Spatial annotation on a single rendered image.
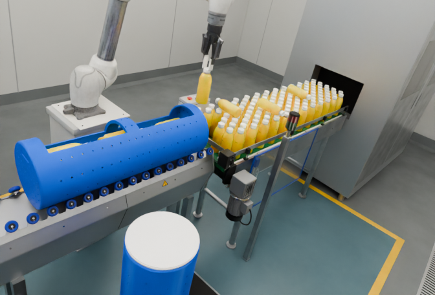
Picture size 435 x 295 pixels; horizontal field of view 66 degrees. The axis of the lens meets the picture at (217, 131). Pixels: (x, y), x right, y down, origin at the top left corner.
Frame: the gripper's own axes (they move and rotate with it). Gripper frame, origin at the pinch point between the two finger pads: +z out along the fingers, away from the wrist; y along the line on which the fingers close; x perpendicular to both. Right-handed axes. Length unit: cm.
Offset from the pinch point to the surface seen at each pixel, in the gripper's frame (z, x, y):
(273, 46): 76, 415, -216
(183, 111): 31.5, -4.0, -8.4
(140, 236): 46, -69, 44
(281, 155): 50, 40, 38
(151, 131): 27.9, -39.0, 7.1
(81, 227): 65, -75, 11
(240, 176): 62, 15, 28
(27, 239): 61, -96, 9
